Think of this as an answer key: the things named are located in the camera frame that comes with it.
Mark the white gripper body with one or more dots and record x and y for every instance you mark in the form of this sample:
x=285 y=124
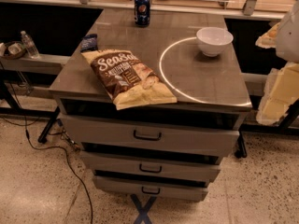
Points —
x=289 y=36

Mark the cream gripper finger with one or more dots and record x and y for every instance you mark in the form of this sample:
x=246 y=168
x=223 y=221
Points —
x=268 y=39
x=280 y=91

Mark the white bowl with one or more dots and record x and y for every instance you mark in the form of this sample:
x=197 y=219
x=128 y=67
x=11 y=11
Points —
x=213 y=41

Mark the brown sea salt chip bag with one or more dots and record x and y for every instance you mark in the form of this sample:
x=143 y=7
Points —
x=127 y=81

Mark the small dark blue snack bag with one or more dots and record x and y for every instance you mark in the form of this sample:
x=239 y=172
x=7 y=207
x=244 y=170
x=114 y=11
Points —
x=89 y=43

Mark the grey drawer cabinet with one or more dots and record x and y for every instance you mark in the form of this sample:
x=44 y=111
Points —
x=198 y=131

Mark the blue pepsi can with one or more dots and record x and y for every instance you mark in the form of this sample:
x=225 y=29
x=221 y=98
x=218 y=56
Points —
x=142 y=12

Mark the blue tape cross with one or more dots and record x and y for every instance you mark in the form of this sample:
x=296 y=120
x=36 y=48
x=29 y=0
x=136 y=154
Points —
x=143 y=209

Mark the clear plastic water bottle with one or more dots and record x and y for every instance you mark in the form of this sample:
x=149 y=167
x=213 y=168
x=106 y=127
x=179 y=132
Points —
x=29 y=44

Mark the round tray with items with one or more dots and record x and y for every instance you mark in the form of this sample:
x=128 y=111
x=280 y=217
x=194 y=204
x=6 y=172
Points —
x=12 y=50

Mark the middle drawer black handle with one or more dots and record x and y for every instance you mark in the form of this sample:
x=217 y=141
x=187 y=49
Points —
x=149 y=169

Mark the drawer black handle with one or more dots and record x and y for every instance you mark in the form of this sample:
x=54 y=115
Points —
x=150 y=191
x=149 y=169
x=136 y=135

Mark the top drawer black handle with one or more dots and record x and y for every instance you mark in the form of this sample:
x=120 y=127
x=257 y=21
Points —
x=136 y=135

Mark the bottom drawer black handle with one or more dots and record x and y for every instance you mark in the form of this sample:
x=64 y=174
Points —
x=150 y=191

